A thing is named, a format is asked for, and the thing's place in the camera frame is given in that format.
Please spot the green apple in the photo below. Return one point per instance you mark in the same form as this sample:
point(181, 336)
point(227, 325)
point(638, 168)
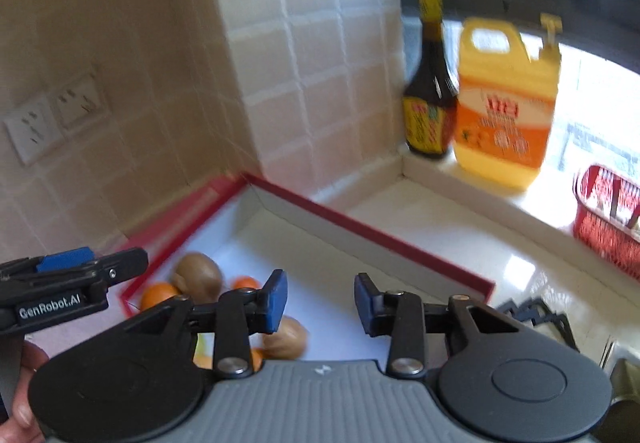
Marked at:
point(205, 345)

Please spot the white quilted pink-edged mat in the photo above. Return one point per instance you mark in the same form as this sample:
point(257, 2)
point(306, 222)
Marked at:
point(57, 339)

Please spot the small brown round fruit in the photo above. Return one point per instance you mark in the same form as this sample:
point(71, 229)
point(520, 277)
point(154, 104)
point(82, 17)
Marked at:
point(288, 342)

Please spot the white wall socket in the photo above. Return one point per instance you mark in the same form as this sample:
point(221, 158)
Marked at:
point(79, 103)
point(33, 130)

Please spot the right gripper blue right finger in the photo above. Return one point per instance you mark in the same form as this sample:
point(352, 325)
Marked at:
point(405, 319)

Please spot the red cardboard box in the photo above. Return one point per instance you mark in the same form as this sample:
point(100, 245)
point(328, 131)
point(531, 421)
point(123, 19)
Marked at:
point(250, 227)

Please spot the dark soy sauce bottle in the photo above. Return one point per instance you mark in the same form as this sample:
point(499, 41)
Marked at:
point(429, 102)

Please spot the large brown kiwi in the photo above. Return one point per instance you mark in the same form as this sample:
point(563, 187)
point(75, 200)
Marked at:
point(197, 276)

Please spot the small mandarin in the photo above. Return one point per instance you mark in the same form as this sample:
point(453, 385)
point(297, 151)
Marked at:
point(203, 361)

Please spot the yellow detergent jug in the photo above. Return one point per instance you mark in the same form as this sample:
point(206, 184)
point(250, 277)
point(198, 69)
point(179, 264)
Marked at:
point(506, 100)

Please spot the red plastic basket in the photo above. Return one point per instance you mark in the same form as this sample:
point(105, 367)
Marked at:
point(607, 217)

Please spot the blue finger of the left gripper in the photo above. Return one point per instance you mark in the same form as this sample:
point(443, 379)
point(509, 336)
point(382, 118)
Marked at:
point(65, 260)
point(115, 269)

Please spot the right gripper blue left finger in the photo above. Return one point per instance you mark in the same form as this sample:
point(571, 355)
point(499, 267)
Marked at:
point(237, 315)

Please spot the person's left hand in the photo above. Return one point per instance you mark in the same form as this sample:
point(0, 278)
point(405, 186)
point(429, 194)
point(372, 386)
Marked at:
point(22, 426)

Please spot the large orange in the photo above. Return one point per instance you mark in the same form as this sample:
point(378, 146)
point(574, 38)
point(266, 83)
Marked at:
point(157, 293)

